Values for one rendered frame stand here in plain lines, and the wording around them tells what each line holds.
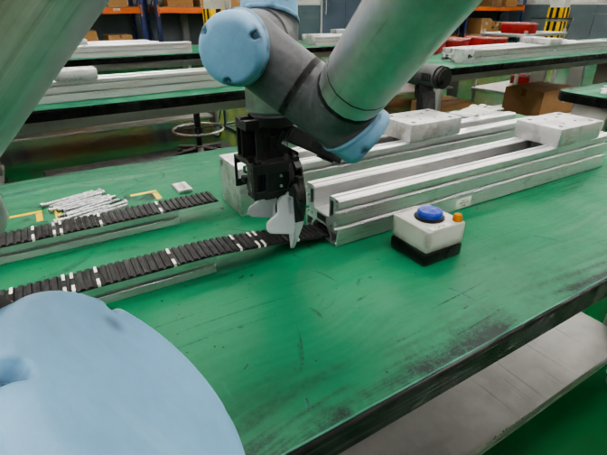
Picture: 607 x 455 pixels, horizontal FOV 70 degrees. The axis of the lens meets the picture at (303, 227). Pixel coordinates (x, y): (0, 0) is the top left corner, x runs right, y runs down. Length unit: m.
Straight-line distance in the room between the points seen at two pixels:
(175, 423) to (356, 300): 0.46
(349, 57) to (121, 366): 0.32
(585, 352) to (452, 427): 0.54
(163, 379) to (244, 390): 0.30
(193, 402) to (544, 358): 1.36
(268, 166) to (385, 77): 0.27
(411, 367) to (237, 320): 0.22
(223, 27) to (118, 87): 1.68
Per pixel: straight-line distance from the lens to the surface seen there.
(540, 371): 1.45
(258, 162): 0.63
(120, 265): 0.66
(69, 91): 2.12
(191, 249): 0.67
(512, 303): 0.66
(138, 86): 2.18
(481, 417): 1.27
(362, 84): 0.41
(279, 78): 0.49
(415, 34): 0.36
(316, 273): 0.66
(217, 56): 0.49
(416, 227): 0.68
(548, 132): 1.11
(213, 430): 0.19
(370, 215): 0.74
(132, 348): 0.19
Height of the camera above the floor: 1.14
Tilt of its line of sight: 27 degrees down
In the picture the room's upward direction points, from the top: straight up
